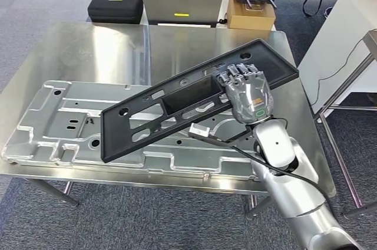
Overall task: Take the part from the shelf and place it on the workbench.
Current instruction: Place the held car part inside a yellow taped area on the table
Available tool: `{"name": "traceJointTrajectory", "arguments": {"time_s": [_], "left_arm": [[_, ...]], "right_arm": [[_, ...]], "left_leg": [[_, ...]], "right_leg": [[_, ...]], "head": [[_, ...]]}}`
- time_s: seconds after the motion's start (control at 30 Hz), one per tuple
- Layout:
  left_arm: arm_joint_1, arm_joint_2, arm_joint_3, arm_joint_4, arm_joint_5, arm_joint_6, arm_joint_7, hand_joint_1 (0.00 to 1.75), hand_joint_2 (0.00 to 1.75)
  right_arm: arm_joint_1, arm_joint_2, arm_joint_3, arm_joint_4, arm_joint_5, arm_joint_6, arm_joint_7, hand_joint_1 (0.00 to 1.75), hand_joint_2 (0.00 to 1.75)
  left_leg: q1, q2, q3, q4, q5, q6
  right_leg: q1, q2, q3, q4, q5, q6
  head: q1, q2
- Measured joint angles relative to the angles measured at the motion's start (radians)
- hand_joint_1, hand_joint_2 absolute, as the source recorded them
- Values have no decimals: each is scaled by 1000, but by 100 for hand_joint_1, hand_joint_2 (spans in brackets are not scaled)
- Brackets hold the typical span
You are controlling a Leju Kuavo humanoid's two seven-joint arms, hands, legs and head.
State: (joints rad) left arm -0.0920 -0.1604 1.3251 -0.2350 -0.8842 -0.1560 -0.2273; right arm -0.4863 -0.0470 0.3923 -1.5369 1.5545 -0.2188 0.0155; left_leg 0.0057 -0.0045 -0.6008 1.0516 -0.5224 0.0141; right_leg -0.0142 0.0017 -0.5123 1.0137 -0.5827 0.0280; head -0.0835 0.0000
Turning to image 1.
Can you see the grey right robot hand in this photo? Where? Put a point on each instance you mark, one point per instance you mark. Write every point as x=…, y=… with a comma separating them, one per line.
x=250, y=96

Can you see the black plastic panel with cutouts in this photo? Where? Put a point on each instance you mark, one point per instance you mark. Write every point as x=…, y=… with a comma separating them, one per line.
x=118, y=139

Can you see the stainless steel workbench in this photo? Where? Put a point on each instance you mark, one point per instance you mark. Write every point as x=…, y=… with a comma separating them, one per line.
x=88, y=53
x=371, y=43

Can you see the grey laptop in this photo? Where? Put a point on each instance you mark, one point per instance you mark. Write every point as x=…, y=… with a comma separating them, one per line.
x=182, y=4

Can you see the brown cardboard box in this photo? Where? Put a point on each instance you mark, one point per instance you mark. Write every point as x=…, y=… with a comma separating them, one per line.
x=250, y=19

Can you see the black zip case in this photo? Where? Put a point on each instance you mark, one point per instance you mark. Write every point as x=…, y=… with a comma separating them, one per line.
x=114, y=8

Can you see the white cabinet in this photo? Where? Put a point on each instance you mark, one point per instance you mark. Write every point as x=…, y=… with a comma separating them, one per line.
x=332, y=45

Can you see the large stamped metal panel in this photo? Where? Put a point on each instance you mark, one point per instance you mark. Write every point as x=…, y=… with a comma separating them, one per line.
x=44, y=131

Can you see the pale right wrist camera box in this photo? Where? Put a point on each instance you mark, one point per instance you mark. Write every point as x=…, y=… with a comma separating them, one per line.
x=198, y=130

